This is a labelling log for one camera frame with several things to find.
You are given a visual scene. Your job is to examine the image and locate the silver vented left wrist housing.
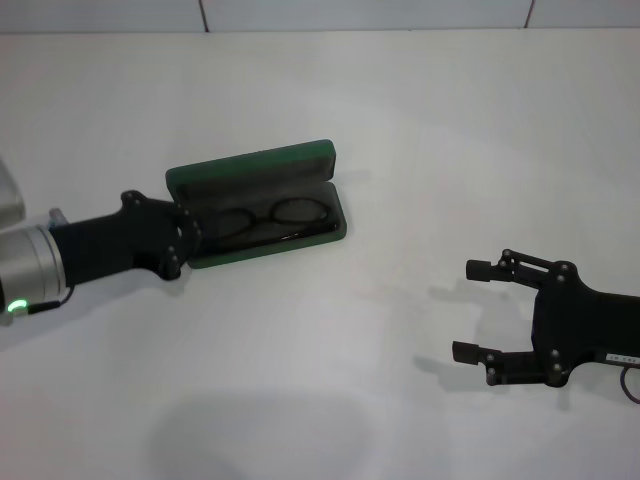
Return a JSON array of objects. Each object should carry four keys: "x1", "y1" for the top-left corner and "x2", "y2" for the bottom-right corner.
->
[{"x1": 0, "y1": 157, "x2": 26, "y2": 224}]

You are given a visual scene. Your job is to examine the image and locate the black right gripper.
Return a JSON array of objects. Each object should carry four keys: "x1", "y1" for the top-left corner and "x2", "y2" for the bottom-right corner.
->
[{"x1": 451, "y1": 248, "x2": 640, "y2": 389}]

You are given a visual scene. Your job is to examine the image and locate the green glasses case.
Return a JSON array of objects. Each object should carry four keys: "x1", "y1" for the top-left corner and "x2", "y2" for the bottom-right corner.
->
[{"x1": 164, "y1": 138, "x2": 349, "y2": 271}]

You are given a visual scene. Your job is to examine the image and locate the black glasses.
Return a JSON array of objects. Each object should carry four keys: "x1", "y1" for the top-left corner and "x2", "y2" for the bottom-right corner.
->
[{"x1": 209, "y1": 197, "x2": 334, "y2": 249}]

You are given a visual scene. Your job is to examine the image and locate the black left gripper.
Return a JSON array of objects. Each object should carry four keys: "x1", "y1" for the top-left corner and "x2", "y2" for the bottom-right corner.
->
[{"x1": 49, "y1": 189, "x2": 204, "y2": 290}]

